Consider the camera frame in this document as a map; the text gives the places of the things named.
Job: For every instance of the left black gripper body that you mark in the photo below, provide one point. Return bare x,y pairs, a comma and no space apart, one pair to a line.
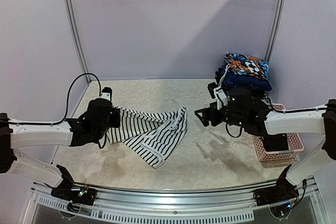
115,123

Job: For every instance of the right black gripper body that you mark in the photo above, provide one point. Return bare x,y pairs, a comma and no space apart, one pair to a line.
213,112

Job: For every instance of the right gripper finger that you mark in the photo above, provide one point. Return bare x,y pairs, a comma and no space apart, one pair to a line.
202,113
200,121

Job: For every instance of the black white striped shirt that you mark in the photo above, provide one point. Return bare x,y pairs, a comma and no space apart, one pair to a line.
153,136

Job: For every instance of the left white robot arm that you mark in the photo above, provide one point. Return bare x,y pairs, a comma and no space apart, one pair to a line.
15,135

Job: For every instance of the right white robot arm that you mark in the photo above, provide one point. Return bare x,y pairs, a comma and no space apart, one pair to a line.
319,119

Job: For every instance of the pink plastic laundry basket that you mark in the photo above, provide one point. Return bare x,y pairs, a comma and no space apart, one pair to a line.
295,146

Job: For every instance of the black printed folded garment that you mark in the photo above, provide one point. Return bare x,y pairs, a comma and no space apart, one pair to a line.
259,94

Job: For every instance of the dark blue folded garment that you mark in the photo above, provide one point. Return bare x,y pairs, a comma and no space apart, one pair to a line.
234,81

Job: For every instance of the blue orange patterned shorts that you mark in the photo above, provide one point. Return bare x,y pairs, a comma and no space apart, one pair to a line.
249,66

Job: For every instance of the black garment in basket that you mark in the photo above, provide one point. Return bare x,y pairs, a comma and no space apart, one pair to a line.
273,143

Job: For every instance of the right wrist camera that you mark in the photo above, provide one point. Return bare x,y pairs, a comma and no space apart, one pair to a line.
218,94

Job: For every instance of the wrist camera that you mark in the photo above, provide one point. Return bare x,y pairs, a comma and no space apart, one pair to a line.
106,93
218,94

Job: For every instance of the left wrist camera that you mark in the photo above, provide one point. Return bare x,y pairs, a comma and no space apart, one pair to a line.
106,93

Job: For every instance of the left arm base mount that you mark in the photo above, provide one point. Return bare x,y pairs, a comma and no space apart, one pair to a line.
67,190

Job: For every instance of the aluminium front rail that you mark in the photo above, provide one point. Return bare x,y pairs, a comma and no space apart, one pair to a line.
224,205

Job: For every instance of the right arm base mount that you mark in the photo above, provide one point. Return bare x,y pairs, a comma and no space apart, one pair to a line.
280,192

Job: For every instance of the right aluminium corner post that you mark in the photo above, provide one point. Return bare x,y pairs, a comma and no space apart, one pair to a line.
274,29

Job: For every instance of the aluminium corner post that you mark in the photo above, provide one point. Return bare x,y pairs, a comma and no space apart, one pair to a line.
274,29
75,36

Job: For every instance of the left aluminium corner post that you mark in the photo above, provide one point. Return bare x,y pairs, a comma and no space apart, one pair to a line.
75,36

